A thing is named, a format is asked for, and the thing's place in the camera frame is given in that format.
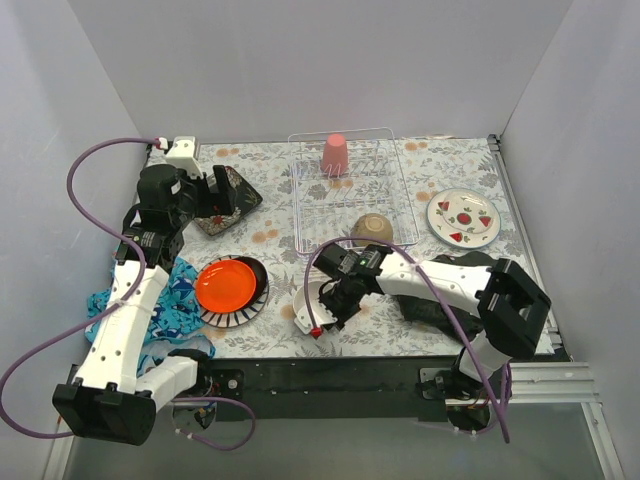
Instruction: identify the pink plastic cup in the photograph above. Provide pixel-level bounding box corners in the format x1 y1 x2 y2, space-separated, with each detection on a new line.
321 133 349 178

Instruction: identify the black base bar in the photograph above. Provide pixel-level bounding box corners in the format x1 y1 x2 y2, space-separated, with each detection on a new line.
149 355 571 424

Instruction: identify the red floral bowl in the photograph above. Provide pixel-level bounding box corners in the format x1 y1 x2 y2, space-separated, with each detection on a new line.
293 280 329 336

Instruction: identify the blue patterned cloth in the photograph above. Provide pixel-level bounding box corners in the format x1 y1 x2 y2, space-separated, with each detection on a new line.
85 249 216 359

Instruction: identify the black striped cloth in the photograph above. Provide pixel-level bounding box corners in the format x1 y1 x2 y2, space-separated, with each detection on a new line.
396 251 497 341

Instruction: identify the black floral square plate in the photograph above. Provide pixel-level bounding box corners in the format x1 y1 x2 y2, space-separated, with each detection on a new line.
194 165 263 237

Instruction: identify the floral tablecloth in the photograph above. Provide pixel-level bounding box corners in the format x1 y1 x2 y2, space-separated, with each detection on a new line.
181 129 532 359

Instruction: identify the black round plate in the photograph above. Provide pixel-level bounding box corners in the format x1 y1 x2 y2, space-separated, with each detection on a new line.
236 256 268 309

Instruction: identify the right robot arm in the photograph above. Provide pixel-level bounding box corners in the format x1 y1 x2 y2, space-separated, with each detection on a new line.
295 243 551 398

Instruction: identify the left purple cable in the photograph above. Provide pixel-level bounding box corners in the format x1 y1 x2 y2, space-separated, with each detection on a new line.
0 137 256 451

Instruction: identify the strawberry pattern white plate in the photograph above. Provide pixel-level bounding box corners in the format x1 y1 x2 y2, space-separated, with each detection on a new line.
426 188 501 250

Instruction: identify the striped white round plate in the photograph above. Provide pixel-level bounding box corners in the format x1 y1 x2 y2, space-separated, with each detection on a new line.
200 277 270 329

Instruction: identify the orange round plate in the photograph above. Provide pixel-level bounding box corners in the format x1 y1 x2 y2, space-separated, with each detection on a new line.
195 259 257 313

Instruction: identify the white wire dish rack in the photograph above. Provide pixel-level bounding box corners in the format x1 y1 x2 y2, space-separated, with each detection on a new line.
288 127 420 255

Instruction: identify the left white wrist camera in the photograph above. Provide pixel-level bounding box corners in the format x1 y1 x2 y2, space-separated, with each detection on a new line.
155 136 205 179

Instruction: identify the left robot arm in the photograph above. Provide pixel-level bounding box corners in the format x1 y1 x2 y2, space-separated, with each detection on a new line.
52 164 235 446

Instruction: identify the beige bowl black inside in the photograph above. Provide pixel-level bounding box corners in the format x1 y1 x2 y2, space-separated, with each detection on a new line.
351 213 394 247

